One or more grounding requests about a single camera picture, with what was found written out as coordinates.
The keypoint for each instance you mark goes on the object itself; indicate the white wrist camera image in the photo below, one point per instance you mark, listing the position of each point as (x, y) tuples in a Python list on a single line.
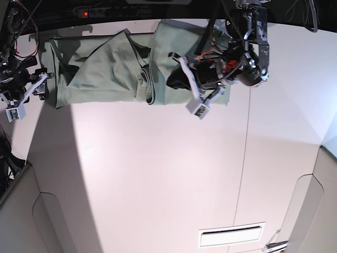
[(198, 108), (15, 111)]

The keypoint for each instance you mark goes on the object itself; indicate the right beige side cabinet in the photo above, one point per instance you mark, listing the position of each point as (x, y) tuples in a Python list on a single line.
[(310, 222)]

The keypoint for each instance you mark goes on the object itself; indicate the left beige side cabinet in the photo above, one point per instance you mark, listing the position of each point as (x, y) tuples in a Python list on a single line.
[(46, 209)]

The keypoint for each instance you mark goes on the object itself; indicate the white slotted vent panel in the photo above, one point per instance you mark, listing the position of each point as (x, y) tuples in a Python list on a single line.
[(228, 236)]

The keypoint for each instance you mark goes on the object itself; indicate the beige side cabinet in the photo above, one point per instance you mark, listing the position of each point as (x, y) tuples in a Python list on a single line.
[(310, 222), (46, 209)]

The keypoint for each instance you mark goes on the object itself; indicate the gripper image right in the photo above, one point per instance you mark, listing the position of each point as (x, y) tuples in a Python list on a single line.
[(193, 79)]

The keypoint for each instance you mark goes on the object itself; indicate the metal clip bracket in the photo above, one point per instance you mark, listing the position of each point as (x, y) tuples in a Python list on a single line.
[(275, 247)]

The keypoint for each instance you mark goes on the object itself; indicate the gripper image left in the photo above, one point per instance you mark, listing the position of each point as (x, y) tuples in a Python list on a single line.
[(15, 88)]

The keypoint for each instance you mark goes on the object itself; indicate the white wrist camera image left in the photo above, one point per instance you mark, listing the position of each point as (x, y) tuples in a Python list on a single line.
[(15, 111)]

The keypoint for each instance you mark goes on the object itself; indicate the black power strip red switch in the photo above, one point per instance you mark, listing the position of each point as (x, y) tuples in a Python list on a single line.
[(101, 12)]

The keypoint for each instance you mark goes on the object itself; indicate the grey cable loops background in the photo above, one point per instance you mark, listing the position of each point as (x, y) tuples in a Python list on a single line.
[(309, 14)]

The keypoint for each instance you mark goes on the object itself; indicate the light green T-shirt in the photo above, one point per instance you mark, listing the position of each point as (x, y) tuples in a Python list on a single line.
[(123, 67)]

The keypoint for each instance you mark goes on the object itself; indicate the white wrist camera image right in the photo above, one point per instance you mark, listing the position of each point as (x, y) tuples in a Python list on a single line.
[(198, 108)]

